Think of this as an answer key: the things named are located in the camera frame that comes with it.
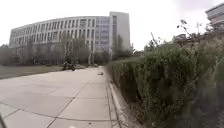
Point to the grass lawn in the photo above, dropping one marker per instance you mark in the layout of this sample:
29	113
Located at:
23	70

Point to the row of trees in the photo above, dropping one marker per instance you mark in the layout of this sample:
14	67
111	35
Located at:
50	53

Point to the large curved grey building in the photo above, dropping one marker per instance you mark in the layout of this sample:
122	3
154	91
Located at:
66	31

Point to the grey stone kerb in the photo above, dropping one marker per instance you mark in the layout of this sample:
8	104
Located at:
116	100

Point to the grey concrete slab pavement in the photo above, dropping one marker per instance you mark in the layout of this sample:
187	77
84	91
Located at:
66	93

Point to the green hedge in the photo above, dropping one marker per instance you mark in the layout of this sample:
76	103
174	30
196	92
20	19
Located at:
166	80

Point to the dark vehicle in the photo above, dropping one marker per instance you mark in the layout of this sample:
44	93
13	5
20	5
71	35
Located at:
68	66

